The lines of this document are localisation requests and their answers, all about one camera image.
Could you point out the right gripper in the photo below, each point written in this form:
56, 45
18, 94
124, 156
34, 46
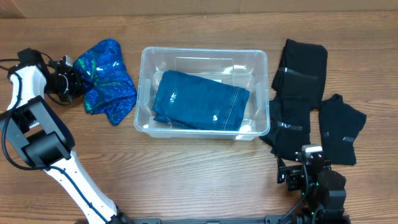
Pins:
291, 175

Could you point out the blue denim jeans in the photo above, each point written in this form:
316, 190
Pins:
193, 102

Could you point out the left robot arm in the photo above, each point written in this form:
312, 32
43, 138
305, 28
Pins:
33, 137

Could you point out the sparkly blue garment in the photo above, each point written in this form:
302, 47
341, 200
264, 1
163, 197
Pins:
108, 87

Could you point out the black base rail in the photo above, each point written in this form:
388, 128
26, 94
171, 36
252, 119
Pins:
269, 219

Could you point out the clear plastic storage bin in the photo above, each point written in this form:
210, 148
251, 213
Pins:
243, 68

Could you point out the black garment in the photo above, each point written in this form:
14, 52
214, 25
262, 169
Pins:
290, 126
301, 72
340, 125

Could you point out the white label in bin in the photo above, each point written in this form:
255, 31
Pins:
216, 80

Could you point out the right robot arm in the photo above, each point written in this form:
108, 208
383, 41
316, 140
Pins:
323, 191

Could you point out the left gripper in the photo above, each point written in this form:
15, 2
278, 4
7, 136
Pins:
78, 88

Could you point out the black folded garment top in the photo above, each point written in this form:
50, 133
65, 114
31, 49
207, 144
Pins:
301, 72

